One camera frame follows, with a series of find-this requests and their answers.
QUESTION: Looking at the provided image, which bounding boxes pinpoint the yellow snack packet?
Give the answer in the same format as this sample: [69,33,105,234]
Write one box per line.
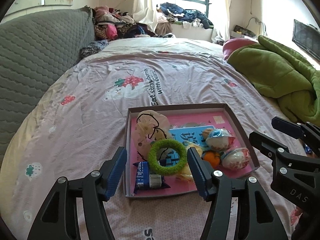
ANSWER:
[175,141,203,182]

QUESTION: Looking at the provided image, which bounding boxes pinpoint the orange mandarin with leaf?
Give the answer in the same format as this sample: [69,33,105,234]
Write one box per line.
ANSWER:
[202,151,221,168]

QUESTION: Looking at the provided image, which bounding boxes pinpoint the red surprise egg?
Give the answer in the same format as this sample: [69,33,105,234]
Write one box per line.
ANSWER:
[221,147,251,171]

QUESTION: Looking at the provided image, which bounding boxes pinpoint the walnut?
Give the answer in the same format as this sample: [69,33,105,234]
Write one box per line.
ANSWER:
[202,128,214,140]

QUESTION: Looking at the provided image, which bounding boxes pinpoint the green fuzzy ring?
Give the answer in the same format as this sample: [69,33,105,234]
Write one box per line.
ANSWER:
[147,138,188,177]

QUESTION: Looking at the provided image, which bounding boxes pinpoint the blue cookie packet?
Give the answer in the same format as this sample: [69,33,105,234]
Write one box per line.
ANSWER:
[133,161,170,194]

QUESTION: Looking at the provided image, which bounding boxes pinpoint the shallow box with pink book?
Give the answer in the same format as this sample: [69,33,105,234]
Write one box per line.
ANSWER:
[123,103,260,198]

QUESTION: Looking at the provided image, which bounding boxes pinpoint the green blanket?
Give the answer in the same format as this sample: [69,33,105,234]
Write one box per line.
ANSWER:
[226,35,319,125]

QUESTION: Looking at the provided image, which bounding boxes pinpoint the pink bedsheet with strawberries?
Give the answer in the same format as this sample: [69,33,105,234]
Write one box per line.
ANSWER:
[1,38,305,239]

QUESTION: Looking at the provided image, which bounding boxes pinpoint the pink pillow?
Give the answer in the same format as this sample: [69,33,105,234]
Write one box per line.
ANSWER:
[222,38,257,60]

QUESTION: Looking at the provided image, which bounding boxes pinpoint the clothes pile on windowsill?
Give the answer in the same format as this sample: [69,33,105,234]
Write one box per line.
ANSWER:
[157,2,214,29]

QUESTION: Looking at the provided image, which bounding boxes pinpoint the dark patterned cloth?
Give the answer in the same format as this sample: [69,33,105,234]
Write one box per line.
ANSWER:
[79,40,108,59]

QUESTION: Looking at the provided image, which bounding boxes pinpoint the grey quilted headboard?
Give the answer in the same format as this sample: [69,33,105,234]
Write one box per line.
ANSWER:
[1,7,95,157]

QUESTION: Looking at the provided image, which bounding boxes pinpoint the white curtain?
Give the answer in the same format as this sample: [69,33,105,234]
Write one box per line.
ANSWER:
[132,0,157,31]

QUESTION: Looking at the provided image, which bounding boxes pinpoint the clothes pile by headboard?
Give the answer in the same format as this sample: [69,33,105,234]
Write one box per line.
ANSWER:
[92,4,176,41]

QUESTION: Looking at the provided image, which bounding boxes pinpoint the wall television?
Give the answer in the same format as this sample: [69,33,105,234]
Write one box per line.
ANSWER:
[292,20,319,61]

